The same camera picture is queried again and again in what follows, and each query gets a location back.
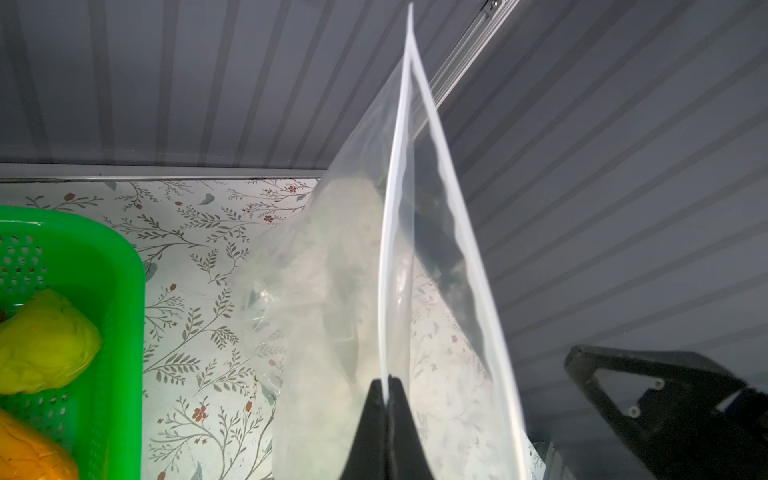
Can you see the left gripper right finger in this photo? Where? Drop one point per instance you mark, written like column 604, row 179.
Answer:
column 405, row 455

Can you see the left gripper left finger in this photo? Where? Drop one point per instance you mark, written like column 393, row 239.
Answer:
column 367, row 459

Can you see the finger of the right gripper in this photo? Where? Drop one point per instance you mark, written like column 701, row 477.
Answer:
column 697, row 421

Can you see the clear zip top bag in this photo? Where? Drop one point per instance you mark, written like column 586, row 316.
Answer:
column 380, row 275

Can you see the green plastic basket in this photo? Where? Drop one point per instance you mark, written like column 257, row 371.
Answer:
column 72, row 301

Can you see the orange carrot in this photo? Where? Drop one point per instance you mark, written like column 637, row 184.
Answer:
column 27, row 454

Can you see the light green fruit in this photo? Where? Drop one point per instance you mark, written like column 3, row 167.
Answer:
column 47, row 344

